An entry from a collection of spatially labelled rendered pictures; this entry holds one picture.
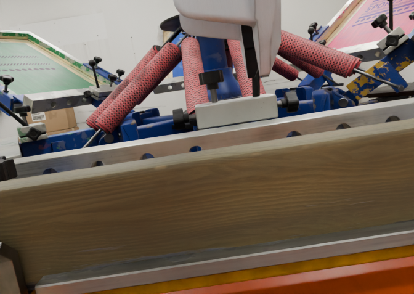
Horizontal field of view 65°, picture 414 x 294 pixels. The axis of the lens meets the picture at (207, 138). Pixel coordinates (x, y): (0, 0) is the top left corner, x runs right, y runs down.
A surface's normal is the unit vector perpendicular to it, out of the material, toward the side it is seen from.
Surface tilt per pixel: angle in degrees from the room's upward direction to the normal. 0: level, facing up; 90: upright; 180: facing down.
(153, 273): 90
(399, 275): 0
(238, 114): 90
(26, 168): 90
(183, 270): 90
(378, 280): 0
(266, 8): 102
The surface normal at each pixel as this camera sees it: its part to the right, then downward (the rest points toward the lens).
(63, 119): 0.15, 0.14
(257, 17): 0.06, 0.35
